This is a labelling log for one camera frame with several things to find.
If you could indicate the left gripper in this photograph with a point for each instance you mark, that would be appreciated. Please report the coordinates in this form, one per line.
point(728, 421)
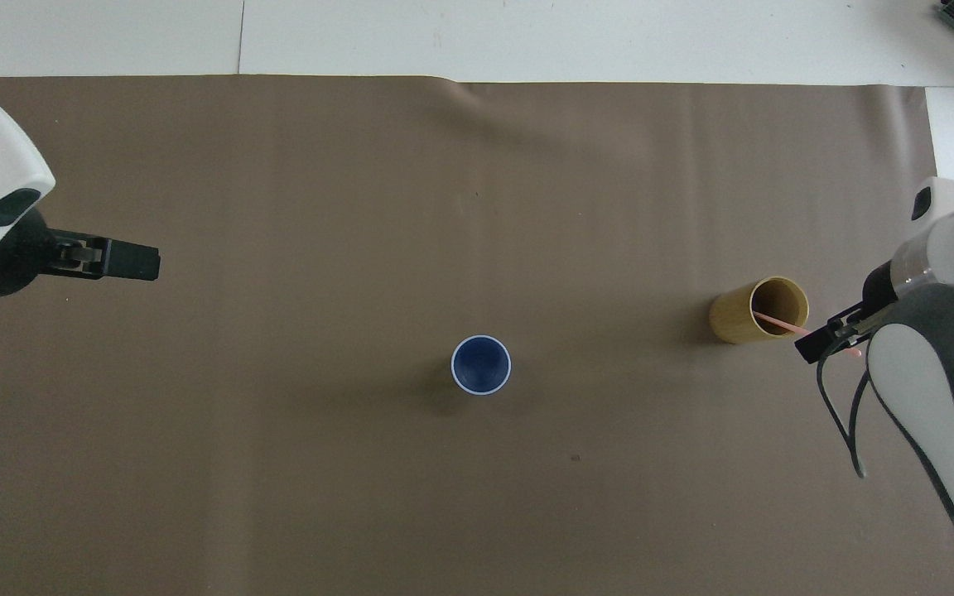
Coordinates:
point(20, 257)

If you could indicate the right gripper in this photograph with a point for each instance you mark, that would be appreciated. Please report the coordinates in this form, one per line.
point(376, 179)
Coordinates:
point(878, 290)

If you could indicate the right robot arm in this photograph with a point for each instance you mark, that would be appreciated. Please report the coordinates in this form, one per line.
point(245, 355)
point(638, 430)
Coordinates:
point(941, 397)

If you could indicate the pink chopstick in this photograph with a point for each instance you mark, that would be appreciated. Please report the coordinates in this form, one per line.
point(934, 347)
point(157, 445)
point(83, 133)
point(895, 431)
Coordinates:
point(775, 321)

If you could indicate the yellow bamboo tube cup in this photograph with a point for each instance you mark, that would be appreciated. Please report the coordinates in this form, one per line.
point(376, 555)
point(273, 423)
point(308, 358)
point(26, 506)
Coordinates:
point(738, 319)

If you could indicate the blue cup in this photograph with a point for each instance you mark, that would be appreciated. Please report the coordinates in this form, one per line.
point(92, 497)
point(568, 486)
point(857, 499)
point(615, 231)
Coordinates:
point(481, 365)

